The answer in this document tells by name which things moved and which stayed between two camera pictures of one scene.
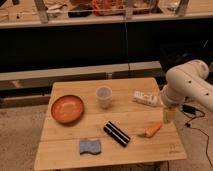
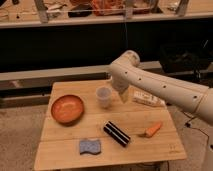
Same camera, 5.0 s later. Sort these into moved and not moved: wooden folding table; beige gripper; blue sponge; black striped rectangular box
Moved: beige gripper
Not moved: blue sponge; wooden folding table; black striped rectangular box
